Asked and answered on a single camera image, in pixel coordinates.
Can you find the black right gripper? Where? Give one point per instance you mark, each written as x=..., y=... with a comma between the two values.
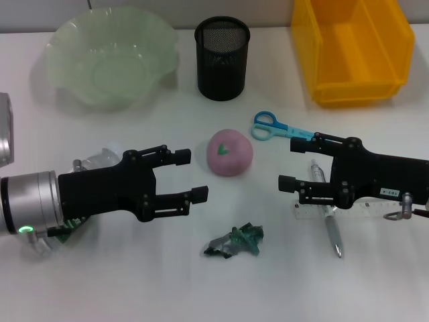
x=378, y=177

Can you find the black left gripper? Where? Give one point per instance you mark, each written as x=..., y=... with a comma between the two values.
x=100, y=191

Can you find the pink peach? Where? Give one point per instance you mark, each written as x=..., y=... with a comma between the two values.
x=231, y=161

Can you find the small dark object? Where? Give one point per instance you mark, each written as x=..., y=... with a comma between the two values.
x=241, y=239

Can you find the clear water bottle green label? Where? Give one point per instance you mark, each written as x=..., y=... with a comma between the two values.
x=100, y=159

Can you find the blue cyan scissors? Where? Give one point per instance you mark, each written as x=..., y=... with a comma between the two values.
x=285, y=127

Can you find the transparent plastic ruler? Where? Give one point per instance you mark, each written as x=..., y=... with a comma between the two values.
x=311, y=211

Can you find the silver ballpoint pen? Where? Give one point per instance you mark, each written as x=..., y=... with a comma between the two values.
x=333, y=231

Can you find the black mesh pen cup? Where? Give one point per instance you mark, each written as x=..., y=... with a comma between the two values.
x=221, y=73

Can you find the green glass fruit bowl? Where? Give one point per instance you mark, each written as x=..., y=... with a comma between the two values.
x=100, y=67

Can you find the yellow plastic bin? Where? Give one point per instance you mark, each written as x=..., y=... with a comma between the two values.
x=352, y=50

